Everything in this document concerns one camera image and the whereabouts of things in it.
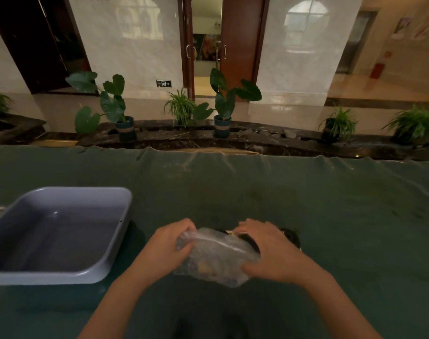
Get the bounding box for person's right hand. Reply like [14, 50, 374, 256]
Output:
[233, 218, 308, 285]

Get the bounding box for person's left hand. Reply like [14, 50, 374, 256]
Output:
[139, 218, 197, 280]

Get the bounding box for clear plastic bag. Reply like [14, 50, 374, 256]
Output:
[173, 227, 261, 288]

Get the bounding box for person's left forearm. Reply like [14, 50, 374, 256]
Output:
[77, 267, 165, 339]

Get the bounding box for person's right forearm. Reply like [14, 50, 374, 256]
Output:
[295, 259, 383, 339]

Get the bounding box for black round object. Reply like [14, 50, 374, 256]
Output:
[214, 227, 302, 254]

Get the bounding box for green tablecloth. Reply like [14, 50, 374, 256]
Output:
[0, 145, 429, 339]

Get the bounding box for dark stone planter ledge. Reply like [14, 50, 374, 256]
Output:
[0, 114, 429, 162]

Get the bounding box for grey-blue plastic tray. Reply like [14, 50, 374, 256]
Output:
[0, 187, 133, 286]

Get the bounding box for blue plant pot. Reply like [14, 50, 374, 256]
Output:
[115, 116, 136, 141]
[213, 115, 232, 139]

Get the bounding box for large-leaf green plant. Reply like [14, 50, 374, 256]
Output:
[65, 71, 127, 135]
[193, 68, 262, 121]

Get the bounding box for brown wooden door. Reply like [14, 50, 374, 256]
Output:
[220, 0, 271, 103]
[177, 0, 196, 100]

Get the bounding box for metal elevator door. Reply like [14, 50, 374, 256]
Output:
[335, 10, 378, 75]

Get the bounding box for wall poster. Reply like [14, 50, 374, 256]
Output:
[392, 16, 413, 40]
[414, 16, 429, 40]

